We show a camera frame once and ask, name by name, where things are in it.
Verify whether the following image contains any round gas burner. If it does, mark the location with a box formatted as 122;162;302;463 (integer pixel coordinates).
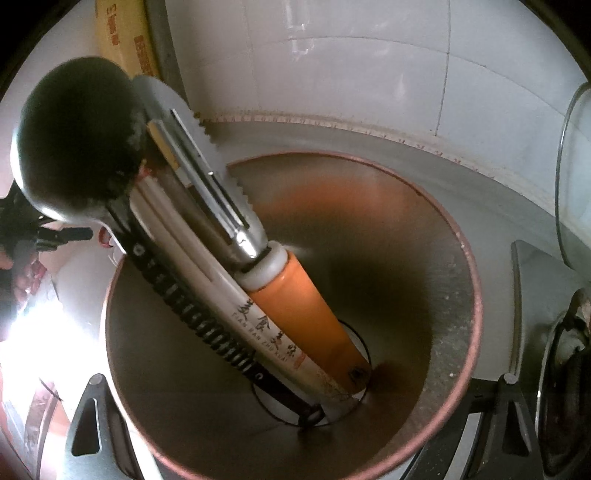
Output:
536;288;591;464

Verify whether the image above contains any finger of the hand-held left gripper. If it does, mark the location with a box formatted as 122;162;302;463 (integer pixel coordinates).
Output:
32;225;94;252

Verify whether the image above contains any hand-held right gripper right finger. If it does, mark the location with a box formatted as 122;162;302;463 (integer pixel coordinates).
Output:
466;373;548;480

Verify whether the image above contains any glass pot lid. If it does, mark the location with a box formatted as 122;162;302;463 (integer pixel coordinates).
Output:
555;80;591;273

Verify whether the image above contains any orange-handled peeler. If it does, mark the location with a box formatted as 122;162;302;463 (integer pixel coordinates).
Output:
131;75;372;397

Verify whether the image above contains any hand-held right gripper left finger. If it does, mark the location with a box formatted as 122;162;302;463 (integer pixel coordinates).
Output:
65;373;145;480

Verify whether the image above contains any stainless steel gas stove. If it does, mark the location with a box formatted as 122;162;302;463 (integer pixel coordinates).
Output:
508;240;591;480

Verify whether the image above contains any yellow cling film roll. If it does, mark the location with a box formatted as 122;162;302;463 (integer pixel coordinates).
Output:
95;0;160;80

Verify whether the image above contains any red metal canister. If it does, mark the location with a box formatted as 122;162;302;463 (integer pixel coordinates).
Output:
99;151;483;480

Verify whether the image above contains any grey wall corner pipe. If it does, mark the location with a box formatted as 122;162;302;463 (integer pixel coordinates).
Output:
143;0;188;104

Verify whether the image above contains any metal spoon with black handle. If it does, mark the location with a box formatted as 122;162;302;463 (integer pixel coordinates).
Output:
10;55;326;428

